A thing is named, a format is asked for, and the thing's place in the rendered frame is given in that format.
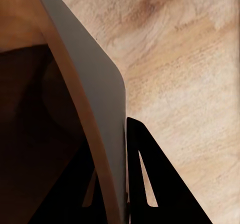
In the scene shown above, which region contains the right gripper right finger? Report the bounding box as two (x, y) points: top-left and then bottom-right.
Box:
(126, 117), (213, 224)

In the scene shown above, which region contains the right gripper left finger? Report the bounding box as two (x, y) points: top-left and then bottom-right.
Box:
(28, 138), (108, 224)

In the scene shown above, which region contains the trash can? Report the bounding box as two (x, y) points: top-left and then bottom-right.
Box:
(0, 0), (127, 224)

